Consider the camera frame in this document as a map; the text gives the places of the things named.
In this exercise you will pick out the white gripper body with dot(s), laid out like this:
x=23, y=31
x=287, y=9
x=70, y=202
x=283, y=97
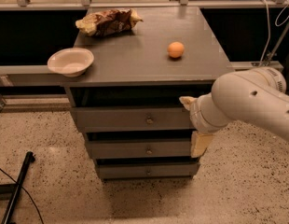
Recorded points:
x=197, y=116

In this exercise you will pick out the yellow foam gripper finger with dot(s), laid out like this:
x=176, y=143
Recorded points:
x=188, y=102
x=199, y=143

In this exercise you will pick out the grey top drawer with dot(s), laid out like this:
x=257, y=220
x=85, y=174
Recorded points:
x=120, y=119

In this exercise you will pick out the grey drawer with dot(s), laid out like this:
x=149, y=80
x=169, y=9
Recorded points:
x=146, y=168
x=126, y=149
x=120, y=119

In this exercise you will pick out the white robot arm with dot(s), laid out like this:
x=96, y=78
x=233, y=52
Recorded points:
x=256, y=96

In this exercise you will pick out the grey bottom drawer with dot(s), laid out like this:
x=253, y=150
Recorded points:
x=146, y=168

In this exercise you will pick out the grey middle drawer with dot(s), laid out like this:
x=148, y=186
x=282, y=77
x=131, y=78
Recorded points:
x=126, y=149

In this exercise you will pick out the grey wooden drawer cabinet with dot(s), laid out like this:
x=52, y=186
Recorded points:
x=133, y=68

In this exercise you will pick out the orange fruit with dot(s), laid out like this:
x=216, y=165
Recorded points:
x=176, y=49

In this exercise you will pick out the brown crumpled chip bag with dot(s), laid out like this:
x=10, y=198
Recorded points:
x=108, y=22

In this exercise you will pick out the white plastic bowl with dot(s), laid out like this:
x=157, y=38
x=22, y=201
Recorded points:
x=71, y=62

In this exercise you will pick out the black stand leg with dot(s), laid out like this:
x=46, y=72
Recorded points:
x=11, y=192

